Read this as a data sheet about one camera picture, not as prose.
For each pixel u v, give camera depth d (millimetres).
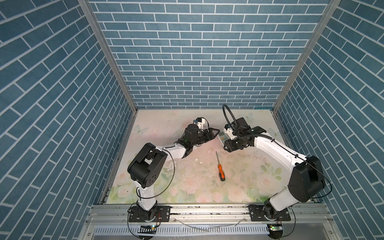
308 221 762
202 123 834
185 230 706
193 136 718
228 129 788
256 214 733
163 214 748
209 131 805
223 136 884
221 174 847
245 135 611
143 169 495
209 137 787
